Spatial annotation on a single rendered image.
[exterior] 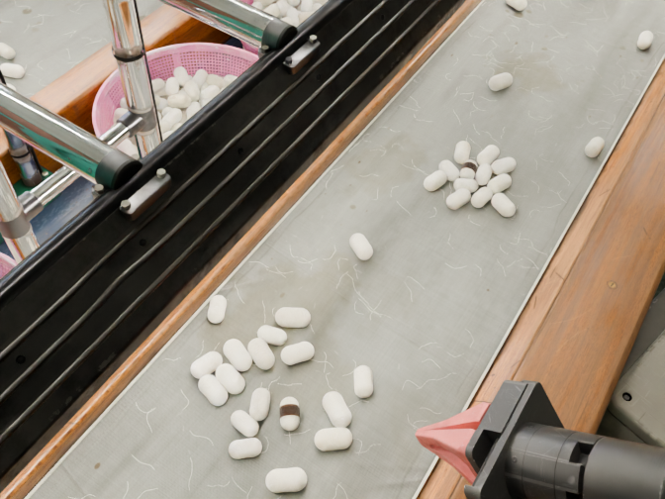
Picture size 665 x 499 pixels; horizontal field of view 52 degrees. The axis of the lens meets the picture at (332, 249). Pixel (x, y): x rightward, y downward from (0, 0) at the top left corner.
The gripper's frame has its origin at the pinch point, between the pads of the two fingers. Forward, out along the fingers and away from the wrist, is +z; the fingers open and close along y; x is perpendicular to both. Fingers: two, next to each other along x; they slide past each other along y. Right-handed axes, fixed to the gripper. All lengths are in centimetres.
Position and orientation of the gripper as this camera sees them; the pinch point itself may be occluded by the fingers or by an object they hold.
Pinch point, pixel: (427, 439)
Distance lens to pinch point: 57.9
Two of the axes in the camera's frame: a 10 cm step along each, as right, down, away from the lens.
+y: -5.5, 6.5, -5.2
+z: -6.8, 0.2, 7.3
